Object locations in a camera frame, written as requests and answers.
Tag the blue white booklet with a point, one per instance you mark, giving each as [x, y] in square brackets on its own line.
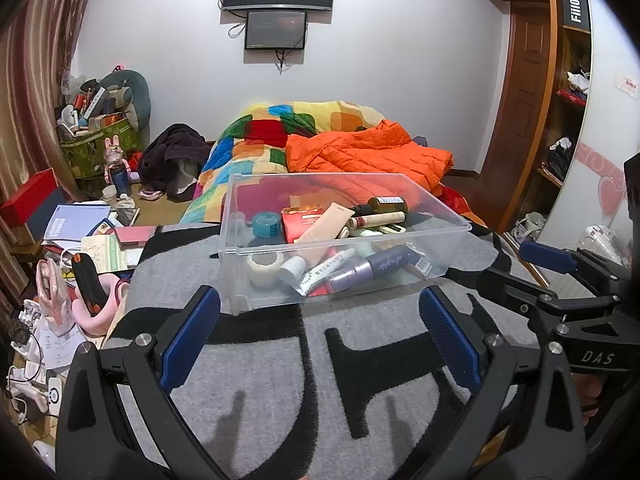
[75, 220]

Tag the pink book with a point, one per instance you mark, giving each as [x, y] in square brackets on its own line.
[135, 235]

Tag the red box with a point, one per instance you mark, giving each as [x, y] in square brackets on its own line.
[30, 195]

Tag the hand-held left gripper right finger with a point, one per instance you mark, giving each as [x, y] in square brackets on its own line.
[447, 332]

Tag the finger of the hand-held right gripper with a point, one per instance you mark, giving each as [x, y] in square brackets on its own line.
[547, 256]
[515, 287]

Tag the dark green glass bottle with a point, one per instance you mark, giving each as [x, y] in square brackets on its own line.
[387, 205]

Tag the black tool with orange trim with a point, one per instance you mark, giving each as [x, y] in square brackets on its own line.
[89, 285]

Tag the mint green tube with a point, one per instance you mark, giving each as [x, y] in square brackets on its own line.
[365, 232]

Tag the white door with pink hearts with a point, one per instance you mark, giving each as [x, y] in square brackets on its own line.
[605, 130]

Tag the brown wooden door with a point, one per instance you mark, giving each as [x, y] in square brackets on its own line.
[520, 120]

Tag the white gauze tape roll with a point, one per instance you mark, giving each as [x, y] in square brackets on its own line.
[265, 270]

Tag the red foil packet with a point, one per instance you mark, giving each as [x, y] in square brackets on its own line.
[300, 222]

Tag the teal clear tape roll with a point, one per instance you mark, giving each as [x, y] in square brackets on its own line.
[266, 225]

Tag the pink transparent bag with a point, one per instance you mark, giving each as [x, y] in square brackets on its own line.
[52, 292]

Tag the pink rabbit figure bottle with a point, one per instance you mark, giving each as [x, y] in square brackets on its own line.
[116, 165]

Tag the green cream booklet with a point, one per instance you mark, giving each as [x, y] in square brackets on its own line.
[102, 252]

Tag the white squeeze tube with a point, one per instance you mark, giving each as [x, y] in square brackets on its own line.
[325, 270]

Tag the grey black patterned blanket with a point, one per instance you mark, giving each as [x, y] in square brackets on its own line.
[250, 375]

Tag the white printed papers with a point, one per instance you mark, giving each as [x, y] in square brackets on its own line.
[60, 347]

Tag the white suitcase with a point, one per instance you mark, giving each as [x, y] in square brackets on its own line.
[600, 242]

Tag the colourful patchwork quilt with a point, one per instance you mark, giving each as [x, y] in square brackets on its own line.
[260, 135]

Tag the grey green neck pillow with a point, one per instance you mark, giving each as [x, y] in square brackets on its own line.
[137, 92]

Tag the striped curtain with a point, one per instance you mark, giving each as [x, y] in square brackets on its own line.
[30, 100]

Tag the person's right hand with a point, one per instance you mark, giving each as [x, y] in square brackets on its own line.
[589, 395]

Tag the purple spray bottle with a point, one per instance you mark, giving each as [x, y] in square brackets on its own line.
[380, 265]

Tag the grey tablet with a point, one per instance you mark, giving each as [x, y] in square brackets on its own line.
[126, 216]

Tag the green storage basket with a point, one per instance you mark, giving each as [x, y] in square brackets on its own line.
[85, 155]

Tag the wooden wardrobe shelves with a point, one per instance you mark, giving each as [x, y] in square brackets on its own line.
[570, 125]

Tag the clear plastic storage box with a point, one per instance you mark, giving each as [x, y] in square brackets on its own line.
[235, 290]

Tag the white charger device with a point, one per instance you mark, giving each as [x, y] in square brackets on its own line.
[55, 396]

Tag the small dark blue box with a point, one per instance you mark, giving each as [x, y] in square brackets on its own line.
[420, 260]

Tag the beige tube with red cap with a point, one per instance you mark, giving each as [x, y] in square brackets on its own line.
[380, 220]

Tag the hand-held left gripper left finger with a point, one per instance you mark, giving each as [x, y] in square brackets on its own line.
[192, 330]

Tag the wooden tool with pale cap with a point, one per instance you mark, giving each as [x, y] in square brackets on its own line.
[325, 227]

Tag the orange down jacket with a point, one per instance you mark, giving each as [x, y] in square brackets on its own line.
[360, 150]

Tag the small black wall monitor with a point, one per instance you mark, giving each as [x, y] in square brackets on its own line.
[275, 30]

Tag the dark purple clothing pile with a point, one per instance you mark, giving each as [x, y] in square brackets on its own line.
[170, 152]

